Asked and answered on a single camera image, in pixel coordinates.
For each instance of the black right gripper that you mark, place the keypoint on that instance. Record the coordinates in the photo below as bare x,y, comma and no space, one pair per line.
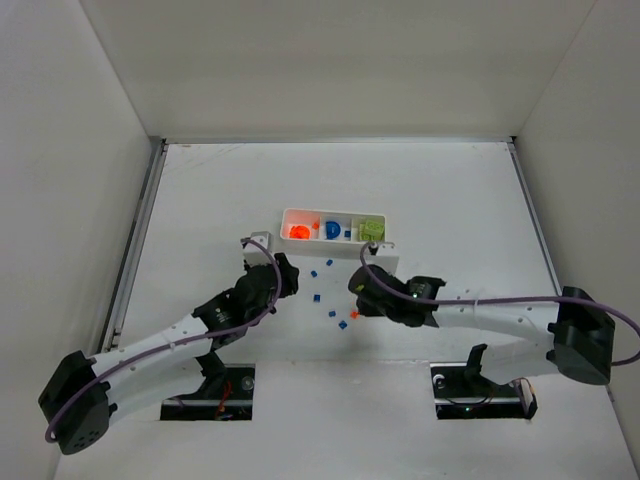
364,288

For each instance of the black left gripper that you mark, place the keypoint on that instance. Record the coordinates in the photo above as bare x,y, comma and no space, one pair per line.
284,273

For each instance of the green 2x3 lego brick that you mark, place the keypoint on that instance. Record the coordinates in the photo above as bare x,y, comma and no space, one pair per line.
371,230

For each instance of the orange round lego piece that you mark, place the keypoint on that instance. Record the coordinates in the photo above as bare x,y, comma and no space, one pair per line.
299,232

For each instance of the blue round lego piece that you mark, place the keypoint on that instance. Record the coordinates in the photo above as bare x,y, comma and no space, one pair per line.
332,230

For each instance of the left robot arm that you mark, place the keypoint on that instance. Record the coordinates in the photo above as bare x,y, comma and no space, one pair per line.
86,395

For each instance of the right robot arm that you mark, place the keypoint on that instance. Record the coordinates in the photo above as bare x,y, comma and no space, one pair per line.
573,339

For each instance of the white three-compartment tray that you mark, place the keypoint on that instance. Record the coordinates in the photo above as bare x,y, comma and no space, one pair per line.
318,244

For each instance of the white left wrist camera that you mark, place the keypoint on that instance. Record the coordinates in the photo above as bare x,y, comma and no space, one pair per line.
257,248

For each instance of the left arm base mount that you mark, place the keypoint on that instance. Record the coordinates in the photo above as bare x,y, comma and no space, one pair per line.
226,397

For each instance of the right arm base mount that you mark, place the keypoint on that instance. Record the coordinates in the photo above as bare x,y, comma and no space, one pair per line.
461,393

